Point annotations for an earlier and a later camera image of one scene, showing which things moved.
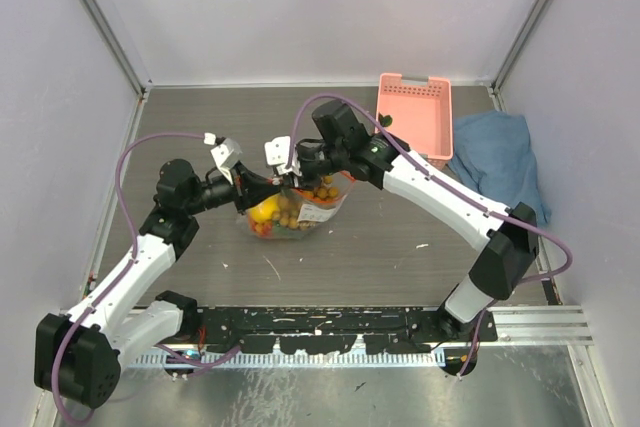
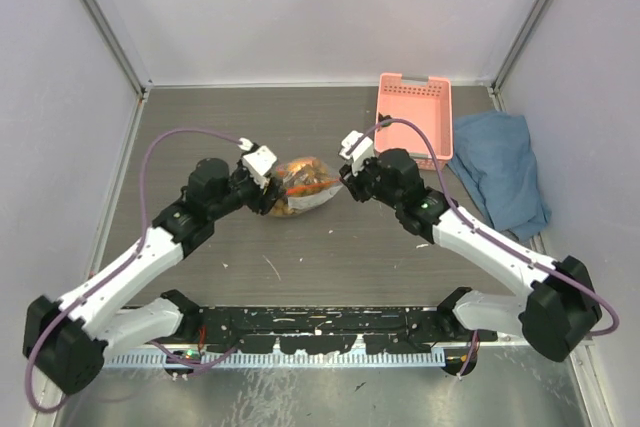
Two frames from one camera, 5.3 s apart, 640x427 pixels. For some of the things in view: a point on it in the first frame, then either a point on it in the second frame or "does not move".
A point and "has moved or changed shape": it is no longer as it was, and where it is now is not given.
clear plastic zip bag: x=289 y=212 has moved or changed shape
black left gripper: x=248 y=188 -> x=263 y=197
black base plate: x=338 y=330 does not move
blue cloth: x=491 y=154 does not move
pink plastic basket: x=421 y=109 does not move
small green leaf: x=385 y=120 does not move
